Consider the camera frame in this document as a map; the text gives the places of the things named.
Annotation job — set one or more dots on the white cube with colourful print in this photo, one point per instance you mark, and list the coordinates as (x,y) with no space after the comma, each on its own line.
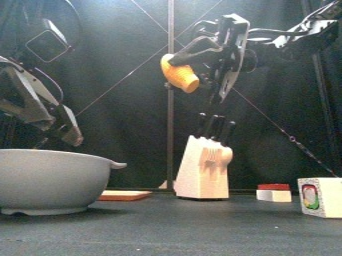
(321,197)

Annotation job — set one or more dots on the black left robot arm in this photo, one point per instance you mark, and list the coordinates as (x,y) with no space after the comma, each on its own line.
(47,43)

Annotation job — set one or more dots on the vertical metal frame pole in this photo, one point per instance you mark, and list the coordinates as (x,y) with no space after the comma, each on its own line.
(170,100)

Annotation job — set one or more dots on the red and white block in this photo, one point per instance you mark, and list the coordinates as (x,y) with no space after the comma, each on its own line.
(274,194)

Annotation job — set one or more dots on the white rectangular plate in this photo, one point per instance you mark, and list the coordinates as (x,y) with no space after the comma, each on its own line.
(125,195)

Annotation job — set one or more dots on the grey plastic bowl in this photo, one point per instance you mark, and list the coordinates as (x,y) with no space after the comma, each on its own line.
(48,181)

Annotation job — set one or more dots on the yellow toy corn cob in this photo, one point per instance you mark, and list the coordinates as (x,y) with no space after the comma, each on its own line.
(181,76)

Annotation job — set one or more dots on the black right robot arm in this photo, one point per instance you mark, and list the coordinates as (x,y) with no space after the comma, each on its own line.
(302,36)

